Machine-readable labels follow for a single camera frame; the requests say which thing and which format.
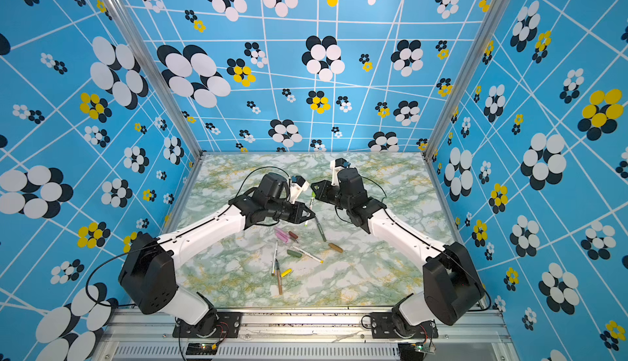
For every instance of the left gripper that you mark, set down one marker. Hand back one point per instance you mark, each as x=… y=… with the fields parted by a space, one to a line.
x=298 y=213

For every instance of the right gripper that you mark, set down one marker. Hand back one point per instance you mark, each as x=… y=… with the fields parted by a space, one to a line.
x=324 y=193

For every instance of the white pen green tip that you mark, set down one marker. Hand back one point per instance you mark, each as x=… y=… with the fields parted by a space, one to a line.
x=310 y=208

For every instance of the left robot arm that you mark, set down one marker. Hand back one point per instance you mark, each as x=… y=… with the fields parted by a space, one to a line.
x=149 y=273

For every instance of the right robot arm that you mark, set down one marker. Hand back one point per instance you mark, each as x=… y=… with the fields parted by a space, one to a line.
x=451 y=283

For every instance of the pink fountain pen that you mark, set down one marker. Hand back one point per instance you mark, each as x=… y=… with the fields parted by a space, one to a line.
x=277 y=229

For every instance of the pink pen cap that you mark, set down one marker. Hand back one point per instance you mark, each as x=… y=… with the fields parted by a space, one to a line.
x=283 y=237

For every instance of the dark green fountain pen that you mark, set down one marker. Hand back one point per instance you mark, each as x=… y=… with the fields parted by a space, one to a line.
x=320 y=229

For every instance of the dark green pen cap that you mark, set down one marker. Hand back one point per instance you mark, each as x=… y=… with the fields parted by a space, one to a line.
x=295 y=254

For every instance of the tan brown pen cap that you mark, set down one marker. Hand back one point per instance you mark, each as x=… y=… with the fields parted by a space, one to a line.
x=335 y=247

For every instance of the white pen yellow tip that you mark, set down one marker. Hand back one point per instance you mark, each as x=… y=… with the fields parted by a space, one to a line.
x=310 y=255

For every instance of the brown fountain pen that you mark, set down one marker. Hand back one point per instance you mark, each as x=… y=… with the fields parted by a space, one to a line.
x=278 y=276

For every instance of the white slim pen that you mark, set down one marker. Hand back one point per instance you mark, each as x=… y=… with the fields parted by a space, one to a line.
x=274 y=258

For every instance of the left circuit board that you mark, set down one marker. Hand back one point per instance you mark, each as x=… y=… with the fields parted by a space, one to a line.
x=201 y=349

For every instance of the circuit board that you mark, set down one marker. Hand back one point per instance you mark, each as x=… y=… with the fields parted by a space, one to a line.
x=201 y=349
x=414 y=351

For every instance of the right circuit board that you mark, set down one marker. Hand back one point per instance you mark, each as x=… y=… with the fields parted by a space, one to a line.
x=414 y=351

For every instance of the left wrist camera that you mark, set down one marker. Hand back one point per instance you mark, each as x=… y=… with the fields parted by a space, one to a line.
x=297 y=185

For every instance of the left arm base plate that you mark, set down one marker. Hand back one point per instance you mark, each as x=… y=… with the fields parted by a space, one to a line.
x=223 y=325

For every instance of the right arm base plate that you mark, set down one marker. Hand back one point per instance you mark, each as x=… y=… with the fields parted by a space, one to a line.
x=382 y=326

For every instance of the left corner aluminium post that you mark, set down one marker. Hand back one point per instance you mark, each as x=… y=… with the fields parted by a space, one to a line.
x=124 y=22

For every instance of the corner aluminium post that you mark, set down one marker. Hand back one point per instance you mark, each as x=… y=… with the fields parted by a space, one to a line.
x=468 y=68
x=124 y=22

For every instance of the aluminium front rail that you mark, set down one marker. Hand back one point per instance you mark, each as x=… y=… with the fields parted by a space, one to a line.
x=336 y=333

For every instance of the right corner aluminium post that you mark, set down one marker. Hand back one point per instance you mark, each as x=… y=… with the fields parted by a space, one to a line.
x=468 y=68

